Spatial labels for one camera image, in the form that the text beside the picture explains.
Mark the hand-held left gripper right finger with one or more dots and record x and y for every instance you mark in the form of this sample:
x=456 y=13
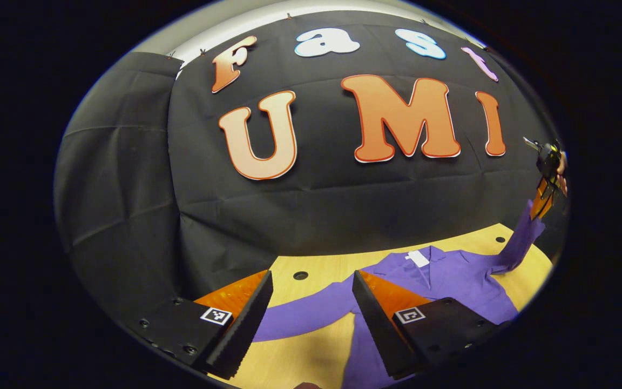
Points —
x=381 y=335

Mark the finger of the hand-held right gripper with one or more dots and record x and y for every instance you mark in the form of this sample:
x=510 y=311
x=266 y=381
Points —
x=544 y=200

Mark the black backdrop cloth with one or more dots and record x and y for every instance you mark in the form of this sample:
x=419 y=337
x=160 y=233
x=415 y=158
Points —
x=316 y=210

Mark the purple shirt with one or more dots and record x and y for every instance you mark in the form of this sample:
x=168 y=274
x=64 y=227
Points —
x=451 y=281

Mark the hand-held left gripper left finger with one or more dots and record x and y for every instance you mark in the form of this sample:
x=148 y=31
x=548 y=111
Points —
x=238 y=335

